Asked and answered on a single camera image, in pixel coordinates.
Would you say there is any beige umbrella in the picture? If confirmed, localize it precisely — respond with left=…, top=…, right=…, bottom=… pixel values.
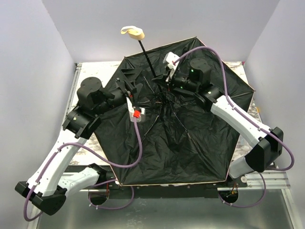
left=95, top=37, right=254, bottom=186

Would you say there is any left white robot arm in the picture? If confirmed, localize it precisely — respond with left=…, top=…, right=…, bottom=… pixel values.
left=15, top=69, right=145, bottom=221

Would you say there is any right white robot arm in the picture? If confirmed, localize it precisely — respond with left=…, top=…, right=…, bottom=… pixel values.
left=163, top=52, right=284, bottom=179

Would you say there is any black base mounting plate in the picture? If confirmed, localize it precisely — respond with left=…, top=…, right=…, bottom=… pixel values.
left=69, top=166, right=247, bottom=199

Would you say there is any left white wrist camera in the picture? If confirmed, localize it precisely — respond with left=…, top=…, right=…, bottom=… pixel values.
left=126, top=97, right=146, bottom=123

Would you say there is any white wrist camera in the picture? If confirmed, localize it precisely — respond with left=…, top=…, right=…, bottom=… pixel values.
left=163, top=52, right=180, bottom=83
left=126, top=97, right=146, bottom=123

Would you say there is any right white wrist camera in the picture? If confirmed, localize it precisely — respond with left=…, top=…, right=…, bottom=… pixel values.
left=163, top=52, right=180, bottom=83

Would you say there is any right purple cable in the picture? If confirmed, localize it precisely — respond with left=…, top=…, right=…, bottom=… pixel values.
left=175, top=46, right=295, bottom=208

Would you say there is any purple cable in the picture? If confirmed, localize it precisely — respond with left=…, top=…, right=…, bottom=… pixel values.
left=175, top=46, right=295, bottom=208
left=23, top=118, right=144, bottom=221

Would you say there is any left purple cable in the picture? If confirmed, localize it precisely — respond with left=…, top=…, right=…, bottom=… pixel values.
left=23, top=118, right=144, bottom=221

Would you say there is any aluminium frame rail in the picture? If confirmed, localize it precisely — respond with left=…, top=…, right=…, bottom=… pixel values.
left=241, top=170, right=291, bottom=189

